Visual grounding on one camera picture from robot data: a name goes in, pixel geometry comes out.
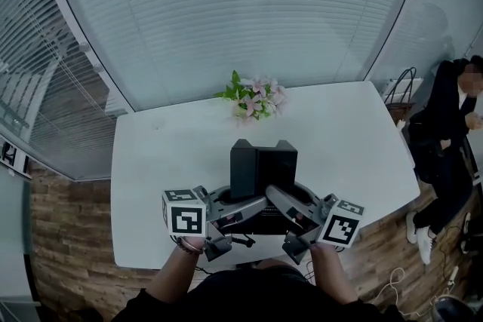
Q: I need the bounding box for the person's right forearm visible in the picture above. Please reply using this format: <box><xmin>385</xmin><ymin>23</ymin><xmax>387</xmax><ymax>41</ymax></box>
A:
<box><xmin>309</xmin><ymin>241</ymin><xmax>359</xmax><ymax>305</ymax></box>

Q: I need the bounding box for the beaded bracelet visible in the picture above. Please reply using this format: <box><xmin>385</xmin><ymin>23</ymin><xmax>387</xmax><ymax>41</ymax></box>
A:
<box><xmin>175</xmin><ymin>236</ymin><xmax>208</xmax><ymax>256</ymax></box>

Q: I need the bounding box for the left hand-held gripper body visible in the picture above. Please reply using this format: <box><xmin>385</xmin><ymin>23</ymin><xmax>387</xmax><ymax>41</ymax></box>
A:
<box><xmin>162</xmin><ymin>184</ymin><xmax>269</xmax><ymax>263</ymax></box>

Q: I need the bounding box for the brown handbag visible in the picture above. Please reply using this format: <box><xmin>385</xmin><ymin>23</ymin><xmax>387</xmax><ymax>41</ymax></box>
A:
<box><xmin>383</xmin><ymin>66</ymin><xmax>418</xmax><ymax>125</ymax></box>

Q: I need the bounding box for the white floor fan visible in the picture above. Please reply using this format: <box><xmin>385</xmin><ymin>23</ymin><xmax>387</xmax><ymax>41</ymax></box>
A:
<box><xmin>433</xmin><ymin>296</ymin><xmax>477</xmax><ymax>322</ymax></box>

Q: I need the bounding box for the person's left forearm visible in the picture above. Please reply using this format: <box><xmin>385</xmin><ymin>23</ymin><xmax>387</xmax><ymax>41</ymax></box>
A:
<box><xmin>145</xmin><ymin>237</ymin><xmax>208</xmax><ymax>305</ymax></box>

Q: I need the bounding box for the person's black top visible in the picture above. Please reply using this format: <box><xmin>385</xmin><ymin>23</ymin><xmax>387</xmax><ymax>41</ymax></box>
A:
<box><xmin>112</xmin><ymin>262</ymin><xmax>405</xmax><ymax>322</ymax></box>

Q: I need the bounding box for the black metal rack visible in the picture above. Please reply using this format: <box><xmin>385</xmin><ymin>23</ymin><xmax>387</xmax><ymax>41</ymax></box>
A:
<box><xmin>0</xmin><ymin>139</ymin><xmax>32</xmax><ymax>180</ymax></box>

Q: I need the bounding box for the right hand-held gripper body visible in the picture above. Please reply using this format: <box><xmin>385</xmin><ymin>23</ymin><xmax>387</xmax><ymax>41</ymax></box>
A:
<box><xmin>265</xmin><ymin>184</ymin><xmax>365</xmax><ymax>267</ymax></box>

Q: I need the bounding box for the white side table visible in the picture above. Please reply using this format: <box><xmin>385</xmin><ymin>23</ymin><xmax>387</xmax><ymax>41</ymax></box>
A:
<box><xmin>0</xmin><ymin>165</ymin><xmax>41</xmax><ymax>322</ymax></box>

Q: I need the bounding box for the black box device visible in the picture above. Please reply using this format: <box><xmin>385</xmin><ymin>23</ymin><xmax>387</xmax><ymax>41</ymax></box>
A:
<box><xmin>226</xmin><ymin>139</ymin><xmax>299</xmax><ymax>248</ymax></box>

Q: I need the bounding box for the pink flower pot plant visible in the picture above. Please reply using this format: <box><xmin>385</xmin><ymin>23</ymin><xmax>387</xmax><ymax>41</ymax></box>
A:
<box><xmin>214</xmin><ymin>70</ymin><xmax>288</xmax><ymax>127</ymax></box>

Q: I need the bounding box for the white cable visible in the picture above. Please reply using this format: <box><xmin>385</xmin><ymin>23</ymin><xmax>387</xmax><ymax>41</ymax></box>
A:
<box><xmin>371</xmin><ymin>267</ymin><xmax>420</xmax><ymax>316</ymax></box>

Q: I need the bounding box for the white venetian blind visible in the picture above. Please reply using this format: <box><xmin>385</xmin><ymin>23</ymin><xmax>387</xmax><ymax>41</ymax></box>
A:
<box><xmin>0</xmin><ymin>0</ymin><xmax>133</xmax><ymax>180</ymax></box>
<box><xmin>45</xmin><ymin>0</ymin><xmax>426</xmax><ymax>112</ymax></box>

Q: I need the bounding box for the white sneaker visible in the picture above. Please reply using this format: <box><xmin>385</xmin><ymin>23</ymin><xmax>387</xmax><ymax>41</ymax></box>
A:
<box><xmin>405</xmin><ymin>210</ymin><xmax>418</xmax><ymax>244</ymax></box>
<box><xmin>414</xmin><ymin>225</ymin><xmax>435</xmax><ymax>265</ymax></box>

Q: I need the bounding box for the black cable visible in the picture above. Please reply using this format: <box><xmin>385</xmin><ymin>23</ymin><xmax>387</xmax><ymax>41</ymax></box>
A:
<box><xmin>433</xmin><ymin>237</ymin><xmax>466</xmax><ymax>299</ymax></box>

